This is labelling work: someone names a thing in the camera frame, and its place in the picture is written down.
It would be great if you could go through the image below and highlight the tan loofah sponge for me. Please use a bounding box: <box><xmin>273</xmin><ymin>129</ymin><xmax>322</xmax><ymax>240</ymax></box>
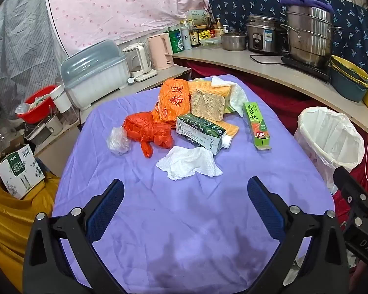
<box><xmin>191</xmin><ymin>89</ymin><xmax>227</xmax><ymax>120</ymax></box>

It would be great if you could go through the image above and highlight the yellow cloth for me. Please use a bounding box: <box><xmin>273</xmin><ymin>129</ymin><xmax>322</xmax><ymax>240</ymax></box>
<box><xmin>0</xmin><ymin>171</ymin><xmax>60</xmax><ymax>293</ymax></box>

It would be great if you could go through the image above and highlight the white seasoning bottle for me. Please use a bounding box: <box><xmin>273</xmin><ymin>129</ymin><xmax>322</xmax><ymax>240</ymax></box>
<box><xmin>180</xmin><ymin>21</ymin><xmax>192</xmax><ymax>50</ymax></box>

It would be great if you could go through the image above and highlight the green tin can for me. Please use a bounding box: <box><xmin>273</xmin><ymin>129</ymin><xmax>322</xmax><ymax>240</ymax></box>
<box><xmin>168</xmin><ymin>29</ymin><xmax>184</xmax><ymax>54</ymax></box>

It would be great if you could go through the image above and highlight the bin with white liner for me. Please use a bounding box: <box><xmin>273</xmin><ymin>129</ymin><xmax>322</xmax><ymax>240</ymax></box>
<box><xmin>294</xmin><ymin>107</ymin><xmax>366</xmax><ymax>195</ymax></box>

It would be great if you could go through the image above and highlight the black induction cooker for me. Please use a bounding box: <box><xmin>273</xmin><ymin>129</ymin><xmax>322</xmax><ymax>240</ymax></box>
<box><xmin>281</xmin><ymin>54</ymin><xmax>332</xmax><ymax>83</ymax></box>

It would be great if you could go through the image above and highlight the blue printed cloth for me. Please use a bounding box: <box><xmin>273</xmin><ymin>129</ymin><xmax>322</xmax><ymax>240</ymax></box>
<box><xmin>207</xmin><ymin>0</ymin><xmax>368</xmax><ymax>68</ymax></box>

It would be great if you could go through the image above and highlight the dark sauce bottle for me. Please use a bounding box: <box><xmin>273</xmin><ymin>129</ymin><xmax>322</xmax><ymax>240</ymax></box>
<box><xmin>188</xmin><ymin>21</ymin><xmax>200</xmax><ymax>48</ymax></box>

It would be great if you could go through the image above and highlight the embossed white paper towel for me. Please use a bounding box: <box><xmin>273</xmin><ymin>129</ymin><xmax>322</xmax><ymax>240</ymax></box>
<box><xmin>228</xmin><ymin>83</ymin><xmax>249</xmax><ymax>117</ymax></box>

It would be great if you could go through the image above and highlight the small steel pot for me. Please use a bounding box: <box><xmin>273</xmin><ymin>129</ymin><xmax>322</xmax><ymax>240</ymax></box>
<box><xmin>221</xmin><ymin>29</ymin><xmax>247</xmax><ymax>51</ymax></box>

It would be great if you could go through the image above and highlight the clear plastic bag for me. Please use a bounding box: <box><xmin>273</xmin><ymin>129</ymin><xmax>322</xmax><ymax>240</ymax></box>
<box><xmin>107</xmin><ymin>126</ymin><xmax>132</xmax><ymax>155</ymax></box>

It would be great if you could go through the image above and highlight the green milk carton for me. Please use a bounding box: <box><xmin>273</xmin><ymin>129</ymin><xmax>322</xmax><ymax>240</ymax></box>
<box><xmin>176</xmin><ymin>113</ymin><xmax>234</xmax><ymax>156</ymax></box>

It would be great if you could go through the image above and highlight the steel rice cooker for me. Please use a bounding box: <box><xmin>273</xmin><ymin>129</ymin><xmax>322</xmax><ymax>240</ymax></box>
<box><xmin>245</xmin><ymin>15</ymin><xmax>286</xmax><ymax>56</ymax></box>

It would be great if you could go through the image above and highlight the stack of yellow-rimmed bowls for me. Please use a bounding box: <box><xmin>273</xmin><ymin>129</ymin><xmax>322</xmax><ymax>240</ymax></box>
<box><xmin>329</xmin><ymin>55</ymin><xmax>368</xmax><ymax>103</ymax></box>

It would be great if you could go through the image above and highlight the white glass electric kettle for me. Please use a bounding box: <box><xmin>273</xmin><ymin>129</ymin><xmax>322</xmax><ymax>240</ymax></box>
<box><xmin>123</xmin><ymin>43</ymin><xmax>158</xmax><ymax>83</ymax></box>

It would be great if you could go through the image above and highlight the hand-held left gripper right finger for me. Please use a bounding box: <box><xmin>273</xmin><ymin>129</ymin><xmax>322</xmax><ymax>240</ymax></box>
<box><xmin>247</xmin><ymin>177</ymin><xmax>348</xmax><ymax>294</ymax></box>

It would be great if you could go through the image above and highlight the wooden side table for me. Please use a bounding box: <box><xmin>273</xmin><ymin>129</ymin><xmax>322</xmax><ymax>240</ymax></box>
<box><xmin>34</xmin><ymin>66</ymin><xmax>192</xmax><ymax>178</ymax></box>

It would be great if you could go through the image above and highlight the dish rack with grey cover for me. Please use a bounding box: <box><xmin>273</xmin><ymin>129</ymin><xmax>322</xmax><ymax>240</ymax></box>
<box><xmin>60</xmin><ymin>41</ymin><xmax>128</xmax><ymax>111</ymax></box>

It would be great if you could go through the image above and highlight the red plastic basin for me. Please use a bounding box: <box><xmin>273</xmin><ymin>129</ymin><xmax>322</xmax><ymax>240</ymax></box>
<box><xmin>17</xmin><ymin>85</ymin><xmax>60</xmax><ymax>124</ymax></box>

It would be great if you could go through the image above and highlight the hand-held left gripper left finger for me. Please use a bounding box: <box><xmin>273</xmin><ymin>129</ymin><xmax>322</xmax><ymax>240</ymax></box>
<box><xmin>22</xmin><ymin>179</ymin><xmax>125</xmax><ymax>294</ymax></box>

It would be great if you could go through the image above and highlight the small grey kitchen appliance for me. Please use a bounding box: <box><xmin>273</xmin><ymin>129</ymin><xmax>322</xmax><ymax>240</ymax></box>
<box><xmin>44</xmin><ymin>113</ymin><xmax>64</xmax><ymax>135</ymax></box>

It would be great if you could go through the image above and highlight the orange foam net sleeve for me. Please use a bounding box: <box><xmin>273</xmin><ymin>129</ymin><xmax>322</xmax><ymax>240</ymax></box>
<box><xmin>188</xmin><ymin>80</ymin><xmax>234</xmax><ymax>101</ymax></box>
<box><xmin>216</xmin><ymin>119</ymin><xmax>240</xmax><ymax>137</ymax></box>

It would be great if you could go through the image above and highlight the purple cloth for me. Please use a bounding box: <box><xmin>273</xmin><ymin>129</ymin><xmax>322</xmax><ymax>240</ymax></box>
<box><xmin>279</xmin><ymin>0</ymin><xmax>335</xmax><ymax>14</ymax></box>

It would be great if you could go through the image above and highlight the curved wooden shelf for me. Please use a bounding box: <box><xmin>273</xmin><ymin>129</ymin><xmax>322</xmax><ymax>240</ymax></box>
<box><xmin>172</xmin><ymin>47</ymin><xmax>368</xmax><ymax>147</ymax></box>

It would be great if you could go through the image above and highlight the smooth white tissue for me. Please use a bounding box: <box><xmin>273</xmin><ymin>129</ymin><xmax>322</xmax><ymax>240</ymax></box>
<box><xmin>210</xmin><ymin>75</ymin><xmax>235</xmax><ymax>88</ymax></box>

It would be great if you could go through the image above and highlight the pink electric kettle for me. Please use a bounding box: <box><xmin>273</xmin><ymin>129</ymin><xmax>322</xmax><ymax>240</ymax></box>
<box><xmin>147</xmin><ymin>33</ymin><xmax>174</xmax><ymax>71</ymax></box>

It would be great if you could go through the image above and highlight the large steel steamer pot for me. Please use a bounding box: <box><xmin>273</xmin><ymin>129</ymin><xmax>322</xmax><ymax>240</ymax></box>
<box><xmin>280</xmin><ymin>4</ymin><xmax>342</xmax><ymax>69</ymax></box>

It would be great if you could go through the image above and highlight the orange printed plastic bag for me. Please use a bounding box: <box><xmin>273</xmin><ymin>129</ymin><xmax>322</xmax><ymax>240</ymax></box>
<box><xmin>152</xmin><ymin>78</ymin><xmax>191</xmax><ymax>126</ymax></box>

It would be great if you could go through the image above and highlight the black power cable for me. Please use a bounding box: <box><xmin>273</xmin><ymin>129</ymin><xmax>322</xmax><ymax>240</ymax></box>
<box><xmin>249</xmin><ymin>53</ymin><xmax>284</xmax><ymax>65</ymax></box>

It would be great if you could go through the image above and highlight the purple tablecloth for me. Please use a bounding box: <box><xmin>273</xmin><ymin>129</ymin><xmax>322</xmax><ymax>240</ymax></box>
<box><xmin>53</xmin><ymin>74</ymin><xmax>335</xmax><ymax>294</ymax></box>

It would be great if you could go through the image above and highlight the long green cardboard box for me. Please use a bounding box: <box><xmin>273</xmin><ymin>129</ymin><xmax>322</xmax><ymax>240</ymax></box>
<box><xmin>243</xmin><ymin>102</ymin><xmax>272</xmax><ymax>150</ymax></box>

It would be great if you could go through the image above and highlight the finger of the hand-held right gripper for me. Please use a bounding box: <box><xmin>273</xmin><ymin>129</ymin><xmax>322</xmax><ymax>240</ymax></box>
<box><xmin>333</xmin><ymin>167</ymin><xmax>368</xmax><ymax>213</ymax></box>
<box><xmin>345</xmin><ymin>211</ymin><xmax>368</xmax><ymax>265</ymax></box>

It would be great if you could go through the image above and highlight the white green cardboard box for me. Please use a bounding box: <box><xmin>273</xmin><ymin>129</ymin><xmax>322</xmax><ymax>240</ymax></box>
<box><xmin>0</xmin><ymin>143</ymin><xmax>45</xmax><ymax>199</ymax></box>

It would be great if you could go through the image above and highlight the red-orange plastic bag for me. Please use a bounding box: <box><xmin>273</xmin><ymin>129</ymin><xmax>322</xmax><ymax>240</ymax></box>
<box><xmin>123</xmin><ymin>112</ymin><xmax>174</xmax><ymax>159</ymax></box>

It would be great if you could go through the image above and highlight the clear food container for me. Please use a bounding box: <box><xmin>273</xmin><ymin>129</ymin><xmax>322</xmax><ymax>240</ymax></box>
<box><xmin>201</xmin><ymin>37</ymin><xmax>223</xmax><ymax>49</ymax></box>

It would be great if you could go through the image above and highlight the white lidded clear jar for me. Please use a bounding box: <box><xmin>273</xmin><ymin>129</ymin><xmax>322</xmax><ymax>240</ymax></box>
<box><xmin>51</xmin><ymin>85</ymin><xmax>80</xmax><ymax>124</ymax></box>

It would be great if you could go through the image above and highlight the grey patterned cloth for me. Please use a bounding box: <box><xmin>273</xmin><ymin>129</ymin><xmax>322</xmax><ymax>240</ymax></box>
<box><xmin>0</xmin><ymin>0</ymin><xmax>68</xmax><ymax>123</ymax></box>

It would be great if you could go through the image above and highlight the pink dotted sheet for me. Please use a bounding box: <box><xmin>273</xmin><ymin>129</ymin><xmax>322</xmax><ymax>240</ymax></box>
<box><xmin>46</xmin><ymin>0</ymin><xmax>227</xmax><ymax>54</ymax></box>

